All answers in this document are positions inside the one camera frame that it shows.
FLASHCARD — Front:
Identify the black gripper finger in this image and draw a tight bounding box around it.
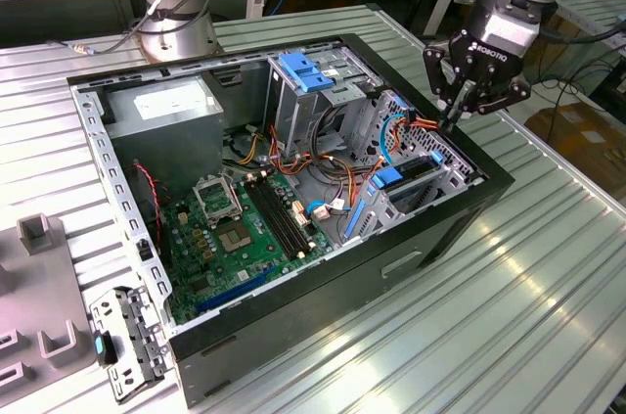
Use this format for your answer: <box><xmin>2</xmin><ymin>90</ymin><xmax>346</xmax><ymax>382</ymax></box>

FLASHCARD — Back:
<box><xmin>423</xmin><ymin>44</ymin><xmax>459</xmax><ymax>134</ymax></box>
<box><xmin>448</xmin><ymin>78</ymin><xmax>533</xmax><ymax>134</ymax></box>

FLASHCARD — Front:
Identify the orange disk power wire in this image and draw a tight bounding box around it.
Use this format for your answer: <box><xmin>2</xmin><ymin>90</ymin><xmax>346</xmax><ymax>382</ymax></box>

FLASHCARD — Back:
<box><xmin>388</xmin><ymin>113</ymin><xmax>456</xmax><ymax>141</ymax></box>

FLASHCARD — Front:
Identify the hard disk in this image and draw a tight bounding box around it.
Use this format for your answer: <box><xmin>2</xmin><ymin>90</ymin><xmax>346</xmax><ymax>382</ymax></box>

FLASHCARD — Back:
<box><xmin>343</xmin><ymin>151</ymin><xmax>446</xmax><ymax>242</ymax></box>

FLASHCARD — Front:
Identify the silver disk bay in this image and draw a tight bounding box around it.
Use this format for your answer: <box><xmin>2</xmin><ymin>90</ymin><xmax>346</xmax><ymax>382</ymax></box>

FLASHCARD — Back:
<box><xmin>337</xmin><ymin>149</ymin><xmax>473</xmax><ymax>247</ymax></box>

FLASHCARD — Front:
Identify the black stand pole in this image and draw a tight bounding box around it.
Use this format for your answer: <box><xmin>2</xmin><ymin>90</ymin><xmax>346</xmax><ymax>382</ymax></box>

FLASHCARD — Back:
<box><xmin>408</xmin><ymin>0</ymin><xmax>444</xmax><ymax>41</ymax></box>

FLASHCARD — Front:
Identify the flat brown cardboard box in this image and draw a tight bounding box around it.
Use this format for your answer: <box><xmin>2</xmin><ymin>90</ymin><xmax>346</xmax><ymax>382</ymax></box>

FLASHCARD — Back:
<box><xmin>525</xmin><ymin>100</ymin><xmax>626</xmax><ymax>190</ymax></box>

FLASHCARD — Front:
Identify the blue plastic drive latch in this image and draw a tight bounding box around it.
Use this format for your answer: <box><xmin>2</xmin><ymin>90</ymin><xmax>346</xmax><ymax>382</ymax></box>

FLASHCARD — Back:
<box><xmin>278</xmin><ymin>52</ymin><xmax>334</xmax><ymax>95</ymax></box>

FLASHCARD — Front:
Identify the metal slat side table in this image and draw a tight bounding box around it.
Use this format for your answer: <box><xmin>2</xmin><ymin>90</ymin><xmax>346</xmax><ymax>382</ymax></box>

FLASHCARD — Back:
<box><xmin>537</xmin><ymin>0</ymin><xmax>626</xmax><ymax>51</ymax></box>

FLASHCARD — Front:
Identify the silver drive cage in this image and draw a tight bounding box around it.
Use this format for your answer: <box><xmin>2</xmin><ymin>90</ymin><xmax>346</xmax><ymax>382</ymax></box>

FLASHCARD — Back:
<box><xmin>263</xmin><ymin>44</ymin><xmax>387</xmax><ymax>163</ymax></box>

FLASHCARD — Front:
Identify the black RAM slot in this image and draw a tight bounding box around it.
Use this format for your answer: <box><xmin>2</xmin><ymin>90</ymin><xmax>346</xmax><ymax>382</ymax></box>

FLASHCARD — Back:
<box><xmin>259</xmin><ymin>177</ymin><xmax>310</xmax><ymax>256</ymax></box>
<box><xmin>266</xmin><ymin>175</ymin><xmax>315</xmax><ymax>253</ymax></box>
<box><xmin>252</xmin><ymin>178</ymin><xmax>305</xmax><ymax>259</ymax></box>
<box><xmin>246</xmin><ymin>181</ymin><xmax>300</xmax><ymax>262</ymax></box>

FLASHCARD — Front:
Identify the CPU socket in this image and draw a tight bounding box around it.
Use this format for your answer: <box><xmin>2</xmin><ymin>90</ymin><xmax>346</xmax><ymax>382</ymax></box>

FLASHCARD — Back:
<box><xmin>214</xmin><ymin>218</ymin><xmax>256</xmax><ymax>254</ymax></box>

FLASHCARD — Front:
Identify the metal socket cover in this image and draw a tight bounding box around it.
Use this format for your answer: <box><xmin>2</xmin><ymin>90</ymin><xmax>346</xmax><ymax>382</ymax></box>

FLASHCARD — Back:
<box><xmin>192</xmin><ymin>172</ymin><xmax>245</xmax><ymax>228</ymax></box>

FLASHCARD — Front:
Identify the black open PC case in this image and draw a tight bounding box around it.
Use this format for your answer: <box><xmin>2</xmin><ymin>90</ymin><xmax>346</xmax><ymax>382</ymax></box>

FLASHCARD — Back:
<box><xmin>66</xmin><ymin>31</ymin><xmax>517</xmax><ymax>409</ymax></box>

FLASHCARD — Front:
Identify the grey power supply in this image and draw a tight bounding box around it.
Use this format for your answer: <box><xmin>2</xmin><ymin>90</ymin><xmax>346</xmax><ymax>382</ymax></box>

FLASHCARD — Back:
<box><xmin>102</xmin><ymin>75</ymin><xmax>226</xmax><ymax>195</ymax></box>

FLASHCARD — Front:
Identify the blue expansion slot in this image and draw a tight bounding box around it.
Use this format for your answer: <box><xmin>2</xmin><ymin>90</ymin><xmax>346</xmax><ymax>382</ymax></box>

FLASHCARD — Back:
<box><xmin>195</xmin><ymin>266</ymin><xmax>275</xmax><ymax>315</ymax></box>

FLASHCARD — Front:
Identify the green motherboard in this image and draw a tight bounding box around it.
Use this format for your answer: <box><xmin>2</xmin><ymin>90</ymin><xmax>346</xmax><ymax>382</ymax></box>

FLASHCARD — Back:
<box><xmin>160</xmin><ymin>171</ymin><xmax>338</xmax><ymax>327</ymax></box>

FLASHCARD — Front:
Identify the black latch blue button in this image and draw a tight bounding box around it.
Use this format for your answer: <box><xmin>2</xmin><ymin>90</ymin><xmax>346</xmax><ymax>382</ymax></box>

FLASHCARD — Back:
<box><xmin>92</xmin><ymin>329</ymin><xmax>118</xmax><ymax>367</ymax></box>

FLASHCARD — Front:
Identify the grey parts rack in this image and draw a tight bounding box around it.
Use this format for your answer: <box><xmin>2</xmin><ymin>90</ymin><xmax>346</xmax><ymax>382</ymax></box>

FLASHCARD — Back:
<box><xmin>0</xmin><ymin>211</ymin><xmax>97</xmax><ymax>403</ymax></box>

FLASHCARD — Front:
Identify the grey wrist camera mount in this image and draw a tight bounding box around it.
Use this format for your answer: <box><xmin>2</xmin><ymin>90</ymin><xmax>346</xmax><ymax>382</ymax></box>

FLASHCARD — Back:
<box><xmin>481</xmin><ymin>7</ymin><xmax>542</xmax><ymax>59</ymax></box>

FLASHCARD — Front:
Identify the blue disk data wire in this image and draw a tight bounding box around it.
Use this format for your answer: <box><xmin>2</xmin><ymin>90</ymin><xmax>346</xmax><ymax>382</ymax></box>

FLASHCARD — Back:
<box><xmin>379</xmin><ymin>113</ymin><xmax>410</xmax><ymax>165</ymax></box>

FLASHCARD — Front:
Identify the orange red wire bundle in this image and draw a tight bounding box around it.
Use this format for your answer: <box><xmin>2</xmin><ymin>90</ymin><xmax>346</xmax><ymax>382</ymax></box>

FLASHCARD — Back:
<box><xmin>263</xmin><ymin>124</ymin><xmax>382</xmax><ymax>219</ymax></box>

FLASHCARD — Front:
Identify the light blue board wire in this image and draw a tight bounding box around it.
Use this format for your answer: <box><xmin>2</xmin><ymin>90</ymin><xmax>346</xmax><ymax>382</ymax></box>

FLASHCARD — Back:
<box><xmin>306</xmin><ymin>198</ymin><xmax>354</xmax><ymax>214</ymax></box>

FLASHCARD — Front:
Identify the yellow black wire bundle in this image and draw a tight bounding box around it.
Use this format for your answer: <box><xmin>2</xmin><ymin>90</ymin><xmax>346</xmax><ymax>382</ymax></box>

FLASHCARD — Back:
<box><xmin>222</xmin><ymin>123</ymin><xmax>268</xmax><ymax>170</ymax></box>

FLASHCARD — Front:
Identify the red black twisted wire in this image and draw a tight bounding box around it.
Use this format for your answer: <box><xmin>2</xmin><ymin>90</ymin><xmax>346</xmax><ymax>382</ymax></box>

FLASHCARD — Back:
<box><xmin>132</xmin><ymin>161</ymin><xmax>165</xmax><ymax>252</ymax></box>

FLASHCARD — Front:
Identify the silver card retention bracket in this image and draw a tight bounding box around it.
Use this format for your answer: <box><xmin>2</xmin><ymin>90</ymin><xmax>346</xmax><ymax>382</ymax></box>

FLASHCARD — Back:
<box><xmin>89</xmin><ymin>286</ymin><xmax>170</xmax><ymax>403</ymax></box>

